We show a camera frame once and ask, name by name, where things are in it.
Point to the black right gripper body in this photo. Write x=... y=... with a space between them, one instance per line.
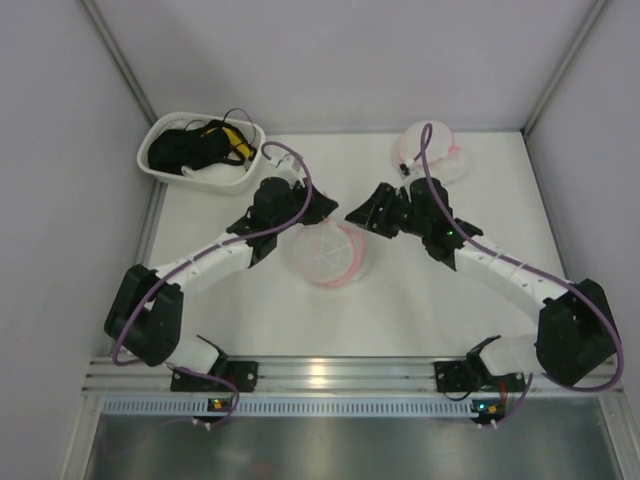
x=387 y=211

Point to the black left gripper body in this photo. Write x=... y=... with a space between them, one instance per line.
x=310 y=203

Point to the white mesh laundry bag front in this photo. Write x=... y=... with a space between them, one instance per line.
x=330 y=254

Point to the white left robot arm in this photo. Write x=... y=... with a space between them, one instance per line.
x=146 y=319

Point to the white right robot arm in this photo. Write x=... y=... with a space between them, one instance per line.
x=574 y=332

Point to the white plastic laundry basket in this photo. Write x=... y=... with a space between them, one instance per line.
x=218 y=179

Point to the yellow black garment in basket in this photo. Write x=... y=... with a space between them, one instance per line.
x=232 y=143

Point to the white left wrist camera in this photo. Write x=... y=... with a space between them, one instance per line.
x=288 y=168

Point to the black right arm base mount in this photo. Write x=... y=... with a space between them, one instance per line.
x=463 y=376

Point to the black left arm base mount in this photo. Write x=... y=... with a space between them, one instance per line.
x=215 y=375

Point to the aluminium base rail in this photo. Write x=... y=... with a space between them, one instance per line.
x=283 y=376

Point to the grey slotted cable duct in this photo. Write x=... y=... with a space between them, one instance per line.
x=290 y=407

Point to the aluminium corner post right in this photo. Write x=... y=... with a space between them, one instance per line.
x=570 y=54

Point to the aluminium corner post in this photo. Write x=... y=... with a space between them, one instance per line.
x=110 y=43
x=570 y=54

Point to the aluminium corner post left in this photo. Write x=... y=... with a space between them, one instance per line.
x=110 y=43

